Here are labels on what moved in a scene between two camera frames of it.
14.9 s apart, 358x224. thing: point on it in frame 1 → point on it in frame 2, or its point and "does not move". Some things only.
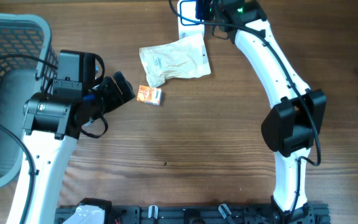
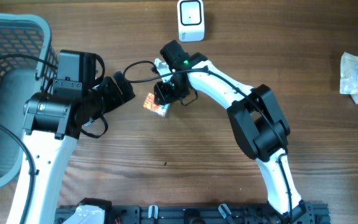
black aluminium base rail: [311, 213] does not move
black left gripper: [115, 98] does not move
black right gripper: [200, 10] → [165, 96]
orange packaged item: [149, 95] → [149, 104]
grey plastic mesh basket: [18, 61] does not move
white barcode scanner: [187, 8] does not move
